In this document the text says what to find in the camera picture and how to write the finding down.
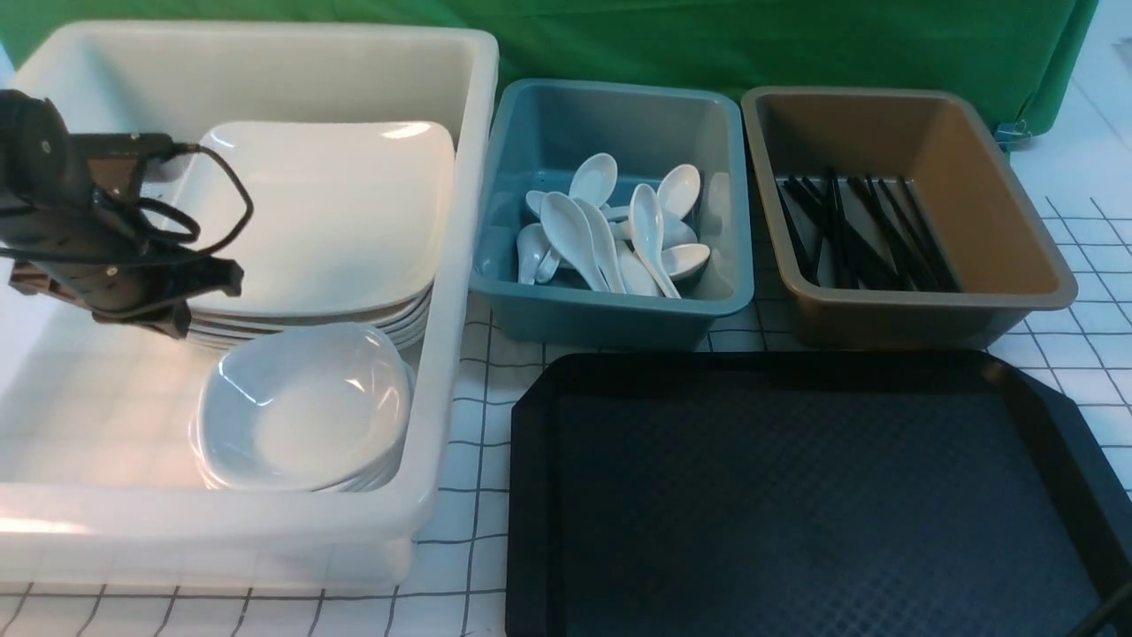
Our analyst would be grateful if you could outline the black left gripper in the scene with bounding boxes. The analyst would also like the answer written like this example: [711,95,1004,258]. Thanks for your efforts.
[3,89,245,337]

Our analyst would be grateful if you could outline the white rectangular rice plate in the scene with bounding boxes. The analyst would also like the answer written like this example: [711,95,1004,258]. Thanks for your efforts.
[189,121,455,319]

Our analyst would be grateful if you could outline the white ceramic soup spoon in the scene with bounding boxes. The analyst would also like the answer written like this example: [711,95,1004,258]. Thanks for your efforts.
[628,184,681,299]

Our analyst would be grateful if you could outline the stack of white bowls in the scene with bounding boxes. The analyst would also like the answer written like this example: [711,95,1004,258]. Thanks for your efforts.
[187,322,415,492]

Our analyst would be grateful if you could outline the stack of white plates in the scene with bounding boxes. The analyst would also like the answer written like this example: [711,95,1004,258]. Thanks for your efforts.
[187,287,432,348]

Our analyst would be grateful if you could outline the large white plastic bin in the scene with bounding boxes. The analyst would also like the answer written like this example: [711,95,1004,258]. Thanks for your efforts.
[3,21,499,592]

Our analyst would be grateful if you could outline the white spoon in bin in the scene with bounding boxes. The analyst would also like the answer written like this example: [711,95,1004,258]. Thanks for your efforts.
[540,192,611,293]

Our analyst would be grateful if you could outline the white spoon upper left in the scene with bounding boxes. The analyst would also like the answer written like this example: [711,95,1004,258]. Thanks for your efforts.
[567,153,618,209]

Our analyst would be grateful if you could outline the blue-grey plastic bin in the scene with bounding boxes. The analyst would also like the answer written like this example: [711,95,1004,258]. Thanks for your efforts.
[470,78,755,351]

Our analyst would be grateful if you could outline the white spoon lower right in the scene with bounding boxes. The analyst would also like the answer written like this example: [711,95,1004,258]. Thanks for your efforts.
[662,243,712,281]

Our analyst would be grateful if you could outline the white spoon upper right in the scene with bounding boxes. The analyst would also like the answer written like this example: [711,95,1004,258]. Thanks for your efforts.
[657,163,702,219]

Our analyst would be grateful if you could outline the black chopsticks in bin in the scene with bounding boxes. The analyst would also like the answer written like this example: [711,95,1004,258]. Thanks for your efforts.
[775,169,961,293]

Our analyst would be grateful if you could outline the brown plastic bin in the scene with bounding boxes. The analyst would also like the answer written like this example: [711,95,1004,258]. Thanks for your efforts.
[741,86,1078,348]

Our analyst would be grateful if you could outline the black serving tray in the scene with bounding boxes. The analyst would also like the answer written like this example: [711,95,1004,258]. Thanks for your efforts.
[505,350,1131,636]

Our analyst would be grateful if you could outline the metal binder clip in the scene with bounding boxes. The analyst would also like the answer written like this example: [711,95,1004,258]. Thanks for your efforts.
[993,120,1032,153]

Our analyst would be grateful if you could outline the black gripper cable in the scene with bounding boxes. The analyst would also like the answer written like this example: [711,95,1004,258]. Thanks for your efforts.
[0,143,256,266]

